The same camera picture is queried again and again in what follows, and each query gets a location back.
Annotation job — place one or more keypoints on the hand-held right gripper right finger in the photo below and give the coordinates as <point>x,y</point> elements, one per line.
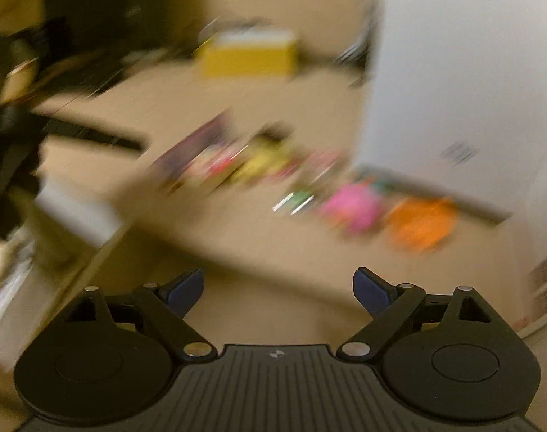
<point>370,290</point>

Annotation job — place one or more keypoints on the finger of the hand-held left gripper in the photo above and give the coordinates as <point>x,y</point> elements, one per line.
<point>93,136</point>

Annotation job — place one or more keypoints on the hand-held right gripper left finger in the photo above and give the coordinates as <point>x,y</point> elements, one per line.
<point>186,290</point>

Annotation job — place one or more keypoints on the orange plastic toy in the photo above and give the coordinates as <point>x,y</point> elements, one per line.
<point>419,225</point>

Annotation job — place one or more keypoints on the pink pig toy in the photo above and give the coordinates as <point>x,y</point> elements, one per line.
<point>352,207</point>

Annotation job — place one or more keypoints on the yellow pudding toy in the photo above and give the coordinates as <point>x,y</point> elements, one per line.
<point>264,162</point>

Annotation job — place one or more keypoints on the wooden desk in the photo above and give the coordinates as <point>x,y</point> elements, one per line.
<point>255,247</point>

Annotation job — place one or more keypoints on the yellow cardboard box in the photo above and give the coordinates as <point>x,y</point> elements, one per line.
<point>248,56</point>

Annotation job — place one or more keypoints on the white box with red print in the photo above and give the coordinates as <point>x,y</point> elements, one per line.
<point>532,180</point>

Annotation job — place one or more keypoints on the white computer case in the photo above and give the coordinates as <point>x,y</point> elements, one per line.
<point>413,76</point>

